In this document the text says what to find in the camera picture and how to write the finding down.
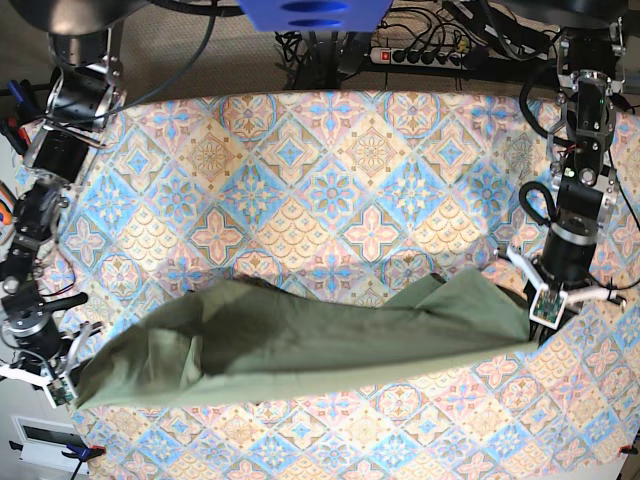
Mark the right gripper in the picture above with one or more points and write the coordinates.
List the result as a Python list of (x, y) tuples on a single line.
[(38, 342)]

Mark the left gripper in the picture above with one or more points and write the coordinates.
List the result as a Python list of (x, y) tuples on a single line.
[(565, 262)]

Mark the olive green t-shirt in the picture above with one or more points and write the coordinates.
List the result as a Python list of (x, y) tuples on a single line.
[(238, 342)]

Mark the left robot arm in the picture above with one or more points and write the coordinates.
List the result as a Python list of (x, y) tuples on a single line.
[(577, 207)]

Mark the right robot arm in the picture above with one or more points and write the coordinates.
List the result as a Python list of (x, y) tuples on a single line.
[(54, 140)]

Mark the blue clamp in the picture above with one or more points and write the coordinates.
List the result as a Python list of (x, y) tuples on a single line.
[(36, 452)]

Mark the orange grey device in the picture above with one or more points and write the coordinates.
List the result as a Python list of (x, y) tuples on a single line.
[(7, 204)]

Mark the patterned tile tablecloth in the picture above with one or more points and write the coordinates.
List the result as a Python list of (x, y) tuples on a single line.
[(344, 197)]

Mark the white power strip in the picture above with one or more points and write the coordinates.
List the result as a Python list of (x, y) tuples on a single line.
[(415, 58)]

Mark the blue box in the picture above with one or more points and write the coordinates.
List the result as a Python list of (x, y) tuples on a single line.
[(315, 15)]

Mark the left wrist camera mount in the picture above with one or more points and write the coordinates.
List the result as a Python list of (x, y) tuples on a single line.
[(551, 301)]

